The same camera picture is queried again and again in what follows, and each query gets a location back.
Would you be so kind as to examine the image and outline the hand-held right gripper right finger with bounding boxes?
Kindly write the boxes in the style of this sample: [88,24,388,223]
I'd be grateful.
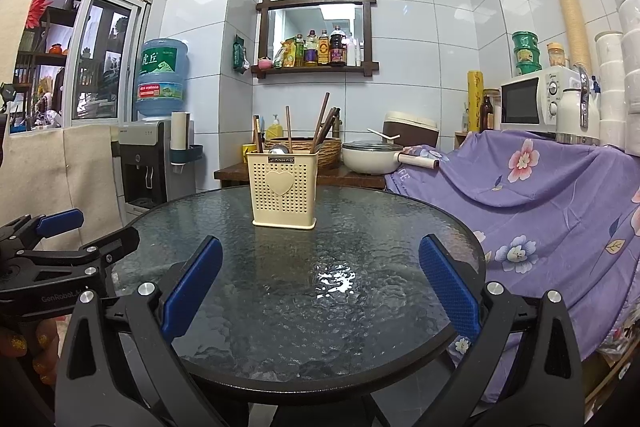
[418,233,586,427]

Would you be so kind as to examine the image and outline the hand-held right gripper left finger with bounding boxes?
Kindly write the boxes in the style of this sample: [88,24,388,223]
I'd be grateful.
[54,234,236,427]

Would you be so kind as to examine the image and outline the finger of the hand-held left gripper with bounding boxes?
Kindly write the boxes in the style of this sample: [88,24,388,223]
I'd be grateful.
[0,208,85,258]
[20,226,141,290]

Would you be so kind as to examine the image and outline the cream plastic utensil holder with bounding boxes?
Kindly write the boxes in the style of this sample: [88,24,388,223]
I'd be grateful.
[245,151,319,229]

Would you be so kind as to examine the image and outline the pile of wooden chopsticks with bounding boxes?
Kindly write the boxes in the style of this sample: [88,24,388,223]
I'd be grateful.
[251,105,343,155]

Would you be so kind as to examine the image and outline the person's left hand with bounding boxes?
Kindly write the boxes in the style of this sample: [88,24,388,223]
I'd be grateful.
[0,317,63,385]

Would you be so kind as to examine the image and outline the beige cloth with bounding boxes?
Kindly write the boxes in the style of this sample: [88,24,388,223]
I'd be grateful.
[0,0,131,233]

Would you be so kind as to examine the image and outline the grey water dispenser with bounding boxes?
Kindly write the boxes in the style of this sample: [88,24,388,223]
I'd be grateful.
[114,119,201,208]

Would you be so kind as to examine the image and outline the white cup dispenser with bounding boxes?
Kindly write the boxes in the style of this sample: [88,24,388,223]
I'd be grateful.
[169,111,205,172]

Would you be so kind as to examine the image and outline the purple floral cloth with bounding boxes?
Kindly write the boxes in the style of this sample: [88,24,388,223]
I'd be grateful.
[384,129,640,358]

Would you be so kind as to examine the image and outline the white pan with glass lid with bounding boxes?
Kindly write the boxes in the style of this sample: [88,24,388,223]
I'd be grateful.
[341,140,441,175]

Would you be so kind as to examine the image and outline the brown and white rice cooker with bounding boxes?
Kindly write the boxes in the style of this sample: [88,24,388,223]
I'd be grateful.
[382,111,441,148]

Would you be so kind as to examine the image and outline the blue water jug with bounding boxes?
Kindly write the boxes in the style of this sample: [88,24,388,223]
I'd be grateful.
[134,38,191,118]

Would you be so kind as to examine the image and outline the brown glass bottle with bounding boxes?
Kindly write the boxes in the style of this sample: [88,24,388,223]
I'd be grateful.
[480,94,495,131]

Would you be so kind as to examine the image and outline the woven basket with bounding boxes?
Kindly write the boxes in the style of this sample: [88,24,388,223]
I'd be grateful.
[263,137,343,168]

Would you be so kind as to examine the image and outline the glass jar wooden lid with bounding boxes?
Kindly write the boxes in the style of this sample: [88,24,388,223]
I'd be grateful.
[484,88,502,130]

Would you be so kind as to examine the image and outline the yellow roll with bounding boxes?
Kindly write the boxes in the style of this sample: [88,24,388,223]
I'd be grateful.
[467,71,485,132]

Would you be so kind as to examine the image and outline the white microwave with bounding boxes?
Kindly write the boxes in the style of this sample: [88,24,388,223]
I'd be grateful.
[500,66,586,130]

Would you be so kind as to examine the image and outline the red artificial flower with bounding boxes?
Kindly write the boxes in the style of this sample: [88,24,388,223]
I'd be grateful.
[30,0,55,30]

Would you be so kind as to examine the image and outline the white kettle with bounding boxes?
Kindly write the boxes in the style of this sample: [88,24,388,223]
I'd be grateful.
[555,67,601,145]

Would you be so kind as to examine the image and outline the green hanging packet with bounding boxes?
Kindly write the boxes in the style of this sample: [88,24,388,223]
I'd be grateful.
[232,34,249,72]

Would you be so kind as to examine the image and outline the wood framed mirror shelf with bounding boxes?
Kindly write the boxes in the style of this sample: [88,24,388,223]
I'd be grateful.
[251,0,379,79]

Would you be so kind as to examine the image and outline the yellow green packet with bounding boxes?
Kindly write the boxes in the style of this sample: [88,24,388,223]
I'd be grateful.
[274,39,296,68]

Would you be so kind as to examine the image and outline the yellow lid jar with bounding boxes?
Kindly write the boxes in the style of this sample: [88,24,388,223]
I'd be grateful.
[546,43,568,68]

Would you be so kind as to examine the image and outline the white bottle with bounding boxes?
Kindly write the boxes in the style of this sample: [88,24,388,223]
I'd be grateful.
[346,33,363,66]

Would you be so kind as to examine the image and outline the stacks of white cups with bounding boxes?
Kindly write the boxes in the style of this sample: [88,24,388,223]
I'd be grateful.
[570,0,640,150]

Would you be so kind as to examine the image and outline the dark sauce bottle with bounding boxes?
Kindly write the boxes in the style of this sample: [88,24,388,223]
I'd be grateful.
[328,24,347,66]

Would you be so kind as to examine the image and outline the purple label bottle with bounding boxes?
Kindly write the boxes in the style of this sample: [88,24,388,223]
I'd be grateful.
[304,29,319,66]

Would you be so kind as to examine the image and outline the tall sleeve of paper cups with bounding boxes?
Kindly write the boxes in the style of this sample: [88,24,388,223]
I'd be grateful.
[546,0,593,72]

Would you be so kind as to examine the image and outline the white frame sliding window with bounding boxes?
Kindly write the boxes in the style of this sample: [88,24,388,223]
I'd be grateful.
[12,0,153,132]

